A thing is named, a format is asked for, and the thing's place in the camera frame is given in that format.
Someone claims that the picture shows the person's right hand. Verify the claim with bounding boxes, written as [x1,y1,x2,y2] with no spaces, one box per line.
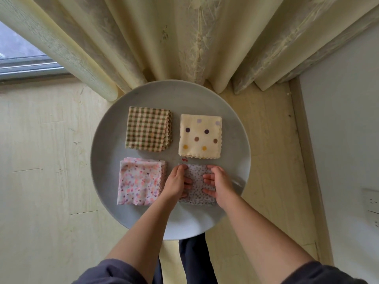
[202,165,239,211]

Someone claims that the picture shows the person's left hand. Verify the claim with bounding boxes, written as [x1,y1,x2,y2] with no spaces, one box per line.
[160,164,194,206]

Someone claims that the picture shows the pile of grey cloths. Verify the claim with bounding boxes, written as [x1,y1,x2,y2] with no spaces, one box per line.
[179,163,219,206]

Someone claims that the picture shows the pink floral cloth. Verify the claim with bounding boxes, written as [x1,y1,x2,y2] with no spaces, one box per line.
[116,157,168,206]

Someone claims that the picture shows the cream polka dot cloths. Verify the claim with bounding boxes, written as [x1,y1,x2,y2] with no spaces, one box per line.
[178,113,224,160]

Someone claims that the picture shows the brown checked cloth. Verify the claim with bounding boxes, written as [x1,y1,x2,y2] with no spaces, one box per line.
[125,106,173,153]

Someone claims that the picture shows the person's right forearm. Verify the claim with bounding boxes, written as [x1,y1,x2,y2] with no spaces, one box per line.
[218,195,315,284]

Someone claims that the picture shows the person's left forearm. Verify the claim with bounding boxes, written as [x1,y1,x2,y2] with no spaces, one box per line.
[105,195,181,284]

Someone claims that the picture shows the white round table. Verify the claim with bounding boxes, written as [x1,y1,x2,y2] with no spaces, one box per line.
[90,80,252,241]

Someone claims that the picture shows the person's black trouser leg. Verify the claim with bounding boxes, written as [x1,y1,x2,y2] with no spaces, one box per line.
[179,232,219,284]
[152,257,165,284]

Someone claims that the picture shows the white bundled curtain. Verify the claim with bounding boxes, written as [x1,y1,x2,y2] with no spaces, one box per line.
[0,0,379,103]

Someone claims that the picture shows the white wall socket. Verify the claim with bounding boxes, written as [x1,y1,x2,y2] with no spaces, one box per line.
[362,189,379,214]
[366,211,379,230]

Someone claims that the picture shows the white sliding door frame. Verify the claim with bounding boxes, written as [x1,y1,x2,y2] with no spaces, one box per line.
[0,55,67,82]

